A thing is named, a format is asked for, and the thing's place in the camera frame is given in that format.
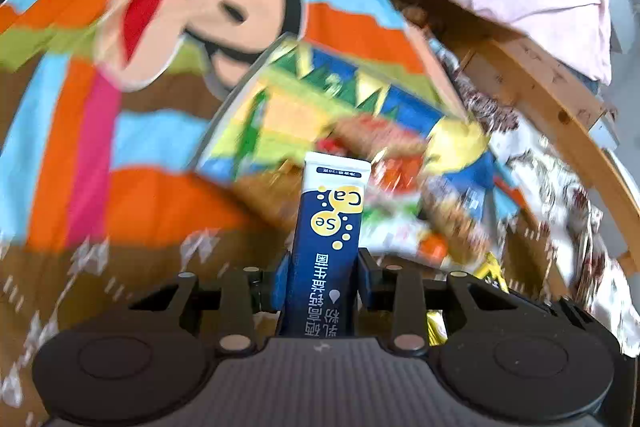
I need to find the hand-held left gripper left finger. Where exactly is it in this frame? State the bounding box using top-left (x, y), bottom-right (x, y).
top-left (127, 256), bottom-right (297, 354)

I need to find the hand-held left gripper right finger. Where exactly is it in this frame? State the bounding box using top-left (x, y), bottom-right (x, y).
top-left (356, 249), bottom-right (547, 354)

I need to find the blue white stick packet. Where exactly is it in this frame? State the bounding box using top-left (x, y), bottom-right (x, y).
top-left (276, 152), bottom-right (374, 339)

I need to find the green white snack bag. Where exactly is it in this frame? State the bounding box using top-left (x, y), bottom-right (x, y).
top-left (360, 192), bottom-right (437, 259)

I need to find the gold foil snack packet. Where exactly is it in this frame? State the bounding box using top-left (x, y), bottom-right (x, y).
top-left (424, 253), bottom-right (509, 349)

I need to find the orange red snack packet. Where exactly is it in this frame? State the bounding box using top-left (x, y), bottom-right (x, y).
top-left (377, 154), bottom-right (429, 194)

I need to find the dinosaur print metal tray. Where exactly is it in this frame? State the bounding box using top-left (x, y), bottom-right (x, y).
top-left (192, 41), bottom-right (507, 269)

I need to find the cartoon monkey printed blanket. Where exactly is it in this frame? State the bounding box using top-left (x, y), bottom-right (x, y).
top-left (0, 0), bottom-right (501, 427)

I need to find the wooden bed frame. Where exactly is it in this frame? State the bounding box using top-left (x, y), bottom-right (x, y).
top-left (440, 31), bottom-right (640, 279)

